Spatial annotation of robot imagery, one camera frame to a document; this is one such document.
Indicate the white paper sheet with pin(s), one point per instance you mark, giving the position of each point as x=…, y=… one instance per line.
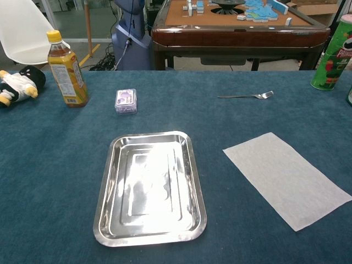
x=283, y=178

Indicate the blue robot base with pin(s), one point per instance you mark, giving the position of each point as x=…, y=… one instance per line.
x=132, y=52

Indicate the stainless steel tray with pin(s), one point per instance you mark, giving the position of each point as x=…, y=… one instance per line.
x=148, y=192

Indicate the clear purple card box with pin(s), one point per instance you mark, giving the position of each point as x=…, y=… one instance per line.
x=126, y=100

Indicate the metal fork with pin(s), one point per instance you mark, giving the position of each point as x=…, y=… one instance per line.
x=264, y=95

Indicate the brown mahjong table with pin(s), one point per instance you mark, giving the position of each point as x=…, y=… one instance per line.
x=233, y=35

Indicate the yellow-capped tea bottle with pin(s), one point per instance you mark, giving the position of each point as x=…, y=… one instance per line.
x=67, y=79

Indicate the blue felt table cover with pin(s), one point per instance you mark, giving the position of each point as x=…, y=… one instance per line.
x=55, y=165

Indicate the standing mahjong tile cluster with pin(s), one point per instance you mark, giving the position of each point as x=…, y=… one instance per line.
x=199, y=6

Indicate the black mahjong table dome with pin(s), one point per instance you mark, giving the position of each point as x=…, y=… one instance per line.
x=228, y=5

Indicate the blue mahjong tile pile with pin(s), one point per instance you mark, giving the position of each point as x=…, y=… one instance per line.
x=258, y=12

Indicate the single mahjong tile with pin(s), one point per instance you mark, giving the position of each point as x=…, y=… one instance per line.
x=289, y=21

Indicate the black and white plush doll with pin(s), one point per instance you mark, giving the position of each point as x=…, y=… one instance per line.
x=19, y=82

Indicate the green Pringles can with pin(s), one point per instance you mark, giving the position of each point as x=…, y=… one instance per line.
x=332, y=63

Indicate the white chair wooden legs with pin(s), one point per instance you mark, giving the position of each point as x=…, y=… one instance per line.
x=22, y=33

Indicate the cardboard box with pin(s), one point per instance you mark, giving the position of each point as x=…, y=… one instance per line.
x=316, y=9

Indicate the black tripod stand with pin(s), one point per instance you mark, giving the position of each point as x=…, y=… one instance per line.
x=339, y=9

